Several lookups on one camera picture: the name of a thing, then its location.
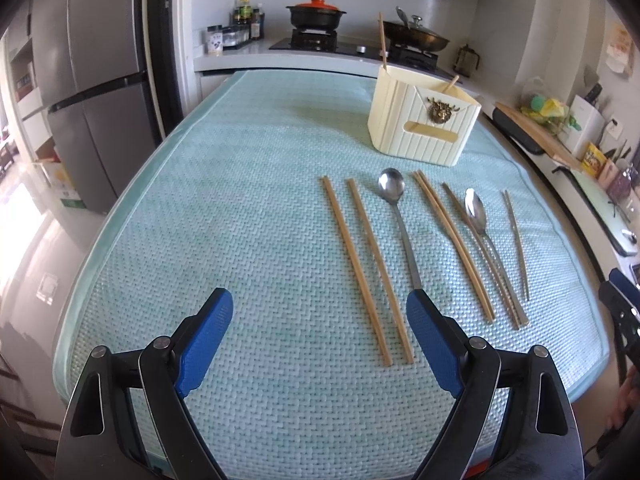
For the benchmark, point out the black gas stove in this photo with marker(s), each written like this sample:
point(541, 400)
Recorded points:
point(320, 42)

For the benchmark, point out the white glass-topped cooker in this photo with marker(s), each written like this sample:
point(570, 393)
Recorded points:
point(600, 205)

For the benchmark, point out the cream ribbed utensil holder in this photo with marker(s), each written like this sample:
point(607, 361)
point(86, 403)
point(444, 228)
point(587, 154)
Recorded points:
point(425, 145)

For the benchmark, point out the orange pot lid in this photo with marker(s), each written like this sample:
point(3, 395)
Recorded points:
point(317, 4)

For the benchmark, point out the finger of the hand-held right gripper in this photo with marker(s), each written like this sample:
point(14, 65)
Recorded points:
point(617, 302)
point(621, 280)

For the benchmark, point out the white knife block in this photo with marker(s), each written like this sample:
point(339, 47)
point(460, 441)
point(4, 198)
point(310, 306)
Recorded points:
point(585, 120)

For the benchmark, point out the dark sauce bottle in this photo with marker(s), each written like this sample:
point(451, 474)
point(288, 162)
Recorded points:
point(256, 25)

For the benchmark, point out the yellow snack packet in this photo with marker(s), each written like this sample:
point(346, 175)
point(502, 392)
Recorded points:
point(594, 160)

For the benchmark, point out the paper note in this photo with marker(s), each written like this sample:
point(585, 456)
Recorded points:
point(619, 50)

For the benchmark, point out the white spice jar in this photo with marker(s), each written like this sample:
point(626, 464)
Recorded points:
point(215, 42)

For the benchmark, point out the teal woven table mat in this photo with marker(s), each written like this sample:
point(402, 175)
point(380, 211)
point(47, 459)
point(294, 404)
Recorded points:
point(225, 210)

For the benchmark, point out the grey refrigerator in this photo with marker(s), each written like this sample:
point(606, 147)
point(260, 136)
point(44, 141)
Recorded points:
point(100, 85)

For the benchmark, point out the plastic bag of green sponges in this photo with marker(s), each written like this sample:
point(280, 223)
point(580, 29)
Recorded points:
point(545, 107)

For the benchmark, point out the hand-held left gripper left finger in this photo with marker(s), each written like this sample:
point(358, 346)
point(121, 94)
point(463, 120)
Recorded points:
point(207, 330)

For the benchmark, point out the cardboard box with green label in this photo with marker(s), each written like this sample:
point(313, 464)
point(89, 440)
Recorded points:
point(65, 185)

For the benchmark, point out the black cooking pot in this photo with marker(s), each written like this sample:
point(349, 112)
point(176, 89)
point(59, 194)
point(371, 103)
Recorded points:
point(317, 19)

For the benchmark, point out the round metal spoon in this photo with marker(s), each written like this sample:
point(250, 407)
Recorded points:
point(391, 182)

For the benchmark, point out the white kitchen counter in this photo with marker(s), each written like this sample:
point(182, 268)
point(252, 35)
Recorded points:
point(250, 60)

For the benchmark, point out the dark wok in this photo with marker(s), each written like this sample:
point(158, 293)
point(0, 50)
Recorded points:
point(425, 40)

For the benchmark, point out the wooden cutting board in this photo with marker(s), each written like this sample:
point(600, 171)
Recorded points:
point(560, 152)

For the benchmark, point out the yellow-capped oil bottle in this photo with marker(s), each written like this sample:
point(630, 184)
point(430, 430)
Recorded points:
point(243, 10)

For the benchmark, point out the glass wok lid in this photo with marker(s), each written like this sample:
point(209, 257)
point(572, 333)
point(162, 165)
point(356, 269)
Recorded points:
point(414, 25)

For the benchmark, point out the oval metal spoon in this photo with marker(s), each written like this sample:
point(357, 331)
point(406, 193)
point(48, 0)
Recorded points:
point(475, 210)

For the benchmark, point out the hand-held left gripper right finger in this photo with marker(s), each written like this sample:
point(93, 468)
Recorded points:
point(430, 335)

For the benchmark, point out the dark-framed glass jug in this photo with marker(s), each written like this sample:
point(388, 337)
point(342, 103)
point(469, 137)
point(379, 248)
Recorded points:
point(467, 60)

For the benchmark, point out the person's right hand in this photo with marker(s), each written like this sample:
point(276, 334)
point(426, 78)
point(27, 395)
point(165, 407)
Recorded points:
point(627, 407)

